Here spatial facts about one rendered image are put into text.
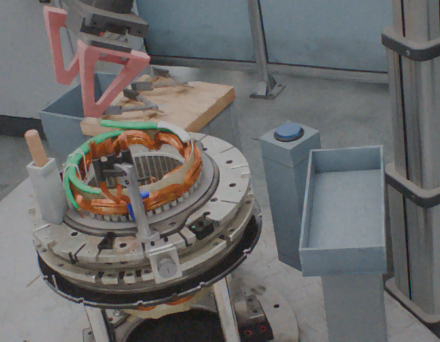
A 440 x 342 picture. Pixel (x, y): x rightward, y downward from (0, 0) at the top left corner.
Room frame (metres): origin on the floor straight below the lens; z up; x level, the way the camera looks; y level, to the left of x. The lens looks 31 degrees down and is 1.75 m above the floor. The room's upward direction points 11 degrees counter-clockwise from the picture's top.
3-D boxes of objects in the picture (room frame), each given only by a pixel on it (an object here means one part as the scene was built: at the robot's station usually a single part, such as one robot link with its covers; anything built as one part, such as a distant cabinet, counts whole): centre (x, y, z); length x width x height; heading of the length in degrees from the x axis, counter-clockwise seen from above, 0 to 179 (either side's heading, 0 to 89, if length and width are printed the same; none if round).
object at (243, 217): (1.03, -0.01, 1.05); 0.09 x 0.04 x 0.01; 142
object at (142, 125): (1.16, 0.09, 1.15); 0.15 x 0.04 x 0.02; 52
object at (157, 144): (1.15, 0.07, 1.12); 0.06 x 0.02 x 0.04; 52
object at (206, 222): (0.97, 0.04, 1.09); 0.03 x 0.02 x 0.02; 129
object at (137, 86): (1.45, 0.11, 1.09); 0.04 x 0.01 x 0.02; 67
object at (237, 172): (1.10, 0.12, 1.09); 0.32 x 0.32 x 0.01
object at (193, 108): (1.41, 0.09, 1.05); 0.20 x 0.19 x 0.02; 52
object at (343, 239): (1.03, -0.16, 0.92); 0.25 x 0.11 x 0.28; 166
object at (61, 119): (1.50, 0.21, 0.92); 0.17 x 0.11 x 0.28; 142
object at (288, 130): (1.28, -0.12, 1.04); 0.04 x 0.04 x 0.01
